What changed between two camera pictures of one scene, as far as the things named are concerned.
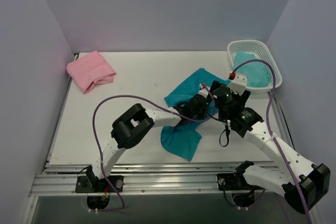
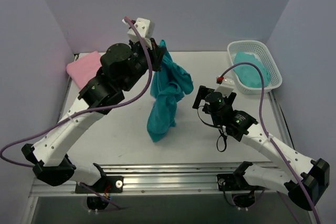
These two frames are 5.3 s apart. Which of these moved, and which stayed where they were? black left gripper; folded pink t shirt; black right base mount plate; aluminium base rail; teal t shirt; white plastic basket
Moved: teal t shirt; black left gripper
Stayed: aluminium base rail; white plastic basket; folded pink t shirt; black right base mount plate
